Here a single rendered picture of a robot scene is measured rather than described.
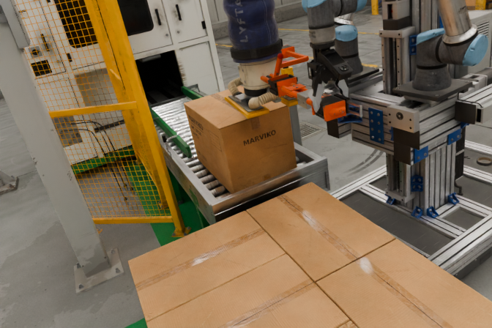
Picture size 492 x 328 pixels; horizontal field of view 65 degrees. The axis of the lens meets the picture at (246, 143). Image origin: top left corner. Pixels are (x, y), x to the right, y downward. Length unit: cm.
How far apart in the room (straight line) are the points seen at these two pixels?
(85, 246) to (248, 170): 120
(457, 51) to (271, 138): 94
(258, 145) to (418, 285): 99
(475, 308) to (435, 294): 11
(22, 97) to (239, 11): 129
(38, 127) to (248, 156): 116
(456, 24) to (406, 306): 98
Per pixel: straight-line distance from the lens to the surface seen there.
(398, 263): 160
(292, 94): 141
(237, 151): 198
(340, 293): 149
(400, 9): 195
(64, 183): 251
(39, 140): 242
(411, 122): 170
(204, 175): 241
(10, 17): 228
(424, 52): 175
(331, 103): 121
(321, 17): 117
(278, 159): 211
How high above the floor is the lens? 162
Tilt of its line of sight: 24 degrees down
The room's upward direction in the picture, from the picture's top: 11 degrees counter-clockwise
